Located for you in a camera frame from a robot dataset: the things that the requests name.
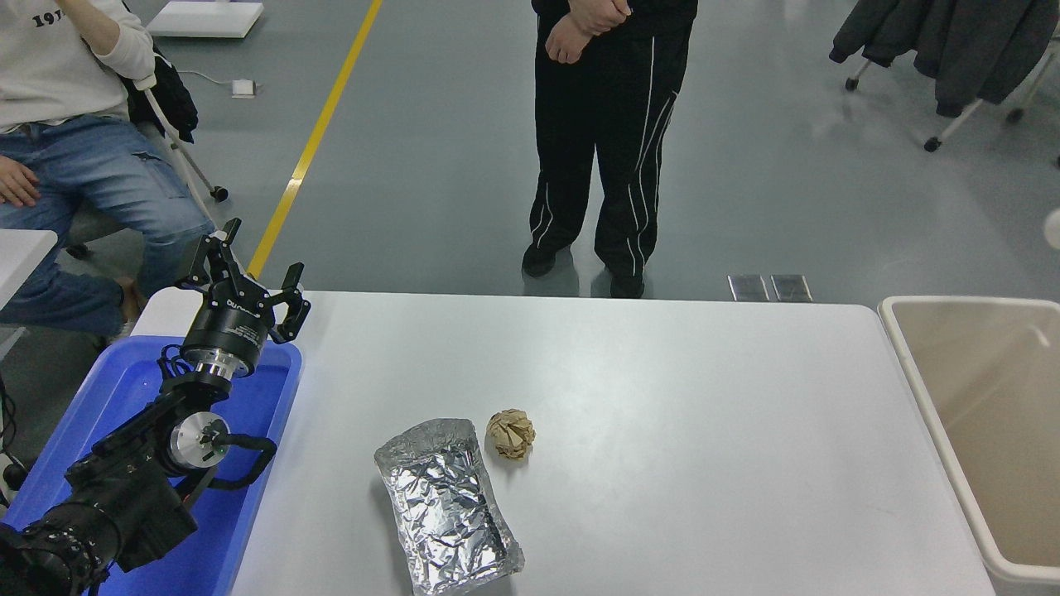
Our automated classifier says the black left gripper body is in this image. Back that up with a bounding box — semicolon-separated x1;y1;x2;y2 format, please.
181;290;274;366

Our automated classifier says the person's right hand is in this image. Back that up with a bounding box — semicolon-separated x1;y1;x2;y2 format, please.
573;0;634;34
0;156;41;208

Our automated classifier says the person's left hand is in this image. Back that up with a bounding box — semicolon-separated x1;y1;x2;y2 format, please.
547;14;593;65

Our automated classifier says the blue plastic tray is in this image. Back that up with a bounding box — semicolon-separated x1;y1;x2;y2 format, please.
4;335;303;596

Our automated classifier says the white wheeled chair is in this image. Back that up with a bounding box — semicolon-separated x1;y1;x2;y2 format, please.
845;37;1060;166
66;70;230;257

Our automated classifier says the yellow floor tape line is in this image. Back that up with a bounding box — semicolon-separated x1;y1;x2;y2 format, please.
247;0;384;280

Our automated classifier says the person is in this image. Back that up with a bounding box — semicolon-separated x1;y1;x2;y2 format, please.
522;0;699;299
0;0;214;339

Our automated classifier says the black jacket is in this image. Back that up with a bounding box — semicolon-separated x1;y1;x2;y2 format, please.
124;50;200;143

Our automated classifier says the white side table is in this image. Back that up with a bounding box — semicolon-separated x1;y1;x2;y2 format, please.
0;229;57;311

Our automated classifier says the white flat floor platform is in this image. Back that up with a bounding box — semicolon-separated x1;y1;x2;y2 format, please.
147;0;266;38

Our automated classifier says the crumpled silver foil tray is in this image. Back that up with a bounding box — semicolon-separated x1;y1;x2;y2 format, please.
374;418;524;596

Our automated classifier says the crumpled tan paper ball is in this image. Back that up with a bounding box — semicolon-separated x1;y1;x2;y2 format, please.
486;410;537;461

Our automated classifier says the large pale plastic bin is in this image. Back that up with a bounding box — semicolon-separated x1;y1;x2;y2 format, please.
878;296;1060;590

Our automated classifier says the dark grey coat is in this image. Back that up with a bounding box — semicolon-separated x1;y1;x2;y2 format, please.
830;0;1060;118

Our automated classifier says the black floor cable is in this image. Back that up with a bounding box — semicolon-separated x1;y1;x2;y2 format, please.
0;374;30;506

